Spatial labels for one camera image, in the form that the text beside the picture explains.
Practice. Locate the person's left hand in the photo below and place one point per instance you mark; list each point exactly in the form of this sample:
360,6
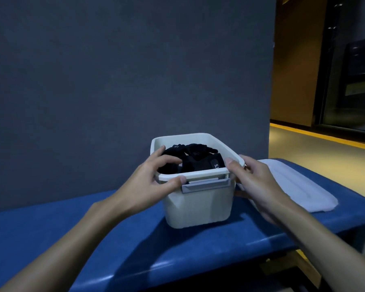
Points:
133,191

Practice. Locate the blue padded bench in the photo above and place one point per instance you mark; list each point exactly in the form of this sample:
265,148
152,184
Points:
115,246

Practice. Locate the white plastic storage box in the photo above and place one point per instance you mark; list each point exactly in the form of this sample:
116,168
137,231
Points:
200,206

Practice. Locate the black machine behind glass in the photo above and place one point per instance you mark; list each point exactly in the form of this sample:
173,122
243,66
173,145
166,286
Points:
360,72

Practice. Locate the person's right hand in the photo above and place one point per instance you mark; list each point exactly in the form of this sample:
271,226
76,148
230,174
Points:
261,191

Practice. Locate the person's left thumb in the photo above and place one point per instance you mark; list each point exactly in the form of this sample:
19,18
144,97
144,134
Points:
173,183

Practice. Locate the black glove with white label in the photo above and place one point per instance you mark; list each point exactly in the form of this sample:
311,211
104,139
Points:
197,164

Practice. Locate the person's right thumb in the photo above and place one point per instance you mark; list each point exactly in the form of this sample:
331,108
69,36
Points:
234,172

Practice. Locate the white plastic box lid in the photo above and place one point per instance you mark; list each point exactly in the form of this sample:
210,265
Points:
301,188

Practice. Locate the person's right forearm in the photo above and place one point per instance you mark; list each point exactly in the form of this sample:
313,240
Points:
325,255

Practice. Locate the wooden bench frame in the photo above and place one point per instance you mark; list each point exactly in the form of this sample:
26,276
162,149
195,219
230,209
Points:
292,267

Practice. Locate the dark glass door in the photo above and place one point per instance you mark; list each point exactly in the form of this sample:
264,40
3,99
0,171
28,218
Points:
346,72

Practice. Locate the person's left forearm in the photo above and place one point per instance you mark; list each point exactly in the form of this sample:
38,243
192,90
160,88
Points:
67,246

